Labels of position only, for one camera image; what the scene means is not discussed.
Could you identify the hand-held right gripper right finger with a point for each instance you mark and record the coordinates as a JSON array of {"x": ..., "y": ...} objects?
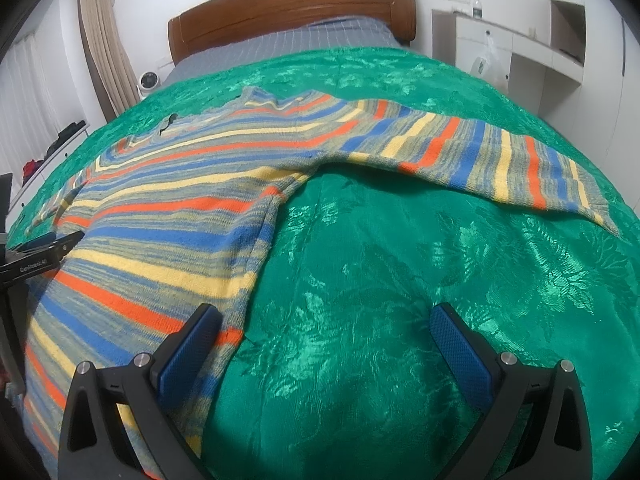
[{"x": 460, "y": 360}]

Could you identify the small white fan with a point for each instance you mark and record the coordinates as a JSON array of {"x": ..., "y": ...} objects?
[{"x": 149, "y": 82}]

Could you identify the clear plastic bottle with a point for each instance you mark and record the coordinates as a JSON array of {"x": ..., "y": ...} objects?
[{"x": 476, "y": 7}]

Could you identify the red cloth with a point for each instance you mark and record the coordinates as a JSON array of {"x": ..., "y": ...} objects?
[{"x": 31, "y": 169}]

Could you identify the white plastic bag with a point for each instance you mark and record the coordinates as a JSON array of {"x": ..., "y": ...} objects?
[{"x": 487, "y": 67}]

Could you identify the white window bench cabinet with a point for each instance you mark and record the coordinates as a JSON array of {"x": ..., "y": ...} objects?
[{"x": 50, "y": 170}]

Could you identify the striped knit sweater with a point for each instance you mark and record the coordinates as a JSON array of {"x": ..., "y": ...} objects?
[{"x": 150, "y": 210}]

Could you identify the wooden bed headboard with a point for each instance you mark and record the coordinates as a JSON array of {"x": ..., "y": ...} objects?
[{"x": 280, "y": 10}]

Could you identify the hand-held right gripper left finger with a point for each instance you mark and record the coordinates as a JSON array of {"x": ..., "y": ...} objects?
[{"x": 192, "y": 355}]

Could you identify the green patterned blanket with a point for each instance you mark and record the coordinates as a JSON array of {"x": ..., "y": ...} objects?
[{"x": 400, "y": 310}]

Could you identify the beige curtain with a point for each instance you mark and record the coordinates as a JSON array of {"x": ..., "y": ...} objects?
[{"x": 102, "y": 40}]

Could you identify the white sheer curtain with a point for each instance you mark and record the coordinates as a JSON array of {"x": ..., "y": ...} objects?
[{"x": 35, "y": 85}]

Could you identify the white desk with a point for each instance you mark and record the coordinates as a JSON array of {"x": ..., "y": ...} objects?
[{"x": 530, "y": 52}]

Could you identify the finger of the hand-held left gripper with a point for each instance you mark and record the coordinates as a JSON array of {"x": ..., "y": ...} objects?
[{"x": 55, "y": 247}]

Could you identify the white wardrobe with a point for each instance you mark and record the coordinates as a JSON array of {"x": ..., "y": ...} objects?
[{"x": 605, "y": 85}]

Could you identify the grey striped pillow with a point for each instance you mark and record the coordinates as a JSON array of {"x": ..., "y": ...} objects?
[{"x": 280, "y": 45}]

